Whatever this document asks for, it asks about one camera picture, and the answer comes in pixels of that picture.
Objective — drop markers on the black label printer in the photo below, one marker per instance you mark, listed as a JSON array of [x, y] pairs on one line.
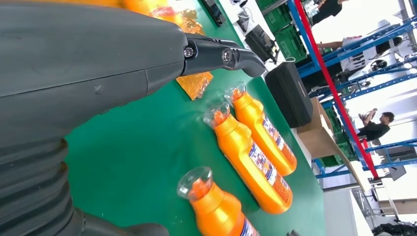
[[259, 42]]

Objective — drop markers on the blue shelf rack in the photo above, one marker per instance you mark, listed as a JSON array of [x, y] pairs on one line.
[[358, 49]]

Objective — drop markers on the white desk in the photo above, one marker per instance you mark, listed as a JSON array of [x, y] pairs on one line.
[[342, 215]]

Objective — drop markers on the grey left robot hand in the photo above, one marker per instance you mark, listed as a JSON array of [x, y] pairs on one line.
[[81, 58]]

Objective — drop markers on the cardboard box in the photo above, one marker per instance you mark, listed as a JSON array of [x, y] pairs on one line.
[[316, 140]]

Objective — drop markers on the green plastic crate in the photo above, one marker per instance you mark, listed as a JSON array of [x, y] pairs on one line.
[[340, 143], [291, 44], [277, 16]]

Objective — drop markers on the orange detergent bottle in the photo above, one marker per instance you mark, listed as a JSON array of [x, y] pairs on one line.
[[241, 153], [215, 211], [251, 110], [137, 5]]

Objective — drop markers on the black carrying case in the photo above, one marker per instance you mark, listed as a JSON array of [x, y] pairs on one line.
[[288, 94]]

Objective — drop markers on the yellow tape mat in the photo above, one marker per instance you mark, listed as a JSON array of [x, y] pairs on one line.
[[195, 86]]

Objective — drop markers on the person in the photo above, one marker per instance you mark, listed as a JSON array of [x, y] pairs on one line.
[[325, 9], [374, 130]]

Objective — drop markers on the black smartphone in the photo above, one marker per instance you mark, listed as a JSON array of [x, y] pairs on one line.
[[215, 11]]

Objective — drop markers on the red pole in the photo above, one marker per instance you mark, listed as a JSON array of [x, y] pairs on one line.
[[325, 75]]

